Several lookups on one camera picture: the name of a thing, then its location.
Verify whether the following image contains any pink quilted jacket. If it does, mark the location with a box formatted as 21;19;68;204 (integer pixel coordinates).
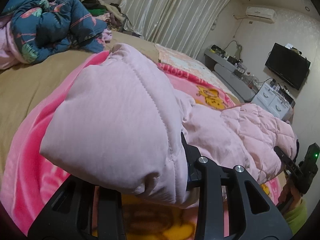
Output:
40;43;297;208

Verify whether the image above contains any pile of assorted clothes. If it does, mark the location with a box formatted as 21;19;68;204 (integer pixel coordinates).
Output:
82;0;141;37

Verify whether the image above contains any person's right hand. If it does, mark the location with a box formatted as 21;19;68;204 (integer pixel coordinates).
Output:
278;176;302;210

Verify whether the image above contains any white drawer cabinet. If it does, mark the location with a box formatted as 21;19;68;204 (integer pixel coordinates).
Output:
251;83;293;121

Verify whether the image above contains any black flat screen television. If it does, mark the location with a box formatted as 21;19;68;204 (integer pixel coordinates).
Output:
265;43;311;90

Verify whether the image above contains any grey cluttered desk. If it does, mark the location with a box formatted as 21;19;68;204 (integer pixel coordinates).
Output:
204;48;256;102

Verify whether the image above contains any tan bed sheet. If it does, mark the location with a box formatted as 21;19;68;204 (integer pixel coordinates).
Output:
1;32;159;172

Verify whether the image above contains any peach white patterned blanket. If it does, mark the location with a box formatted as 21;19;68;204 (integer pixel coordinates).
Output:
155;44;239;101

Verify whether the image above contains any blue floral comforter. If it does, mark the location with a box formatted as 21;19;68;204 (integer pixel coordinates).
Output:
1;0;110;69

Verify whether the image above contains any beige striped curtain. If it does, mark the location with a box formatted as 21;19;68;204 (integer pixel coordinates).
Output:
120;0;230;58

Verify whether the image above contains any white wall air conditioner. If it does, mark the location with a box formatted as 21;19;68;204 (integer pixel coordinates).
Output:
246;7;277;24

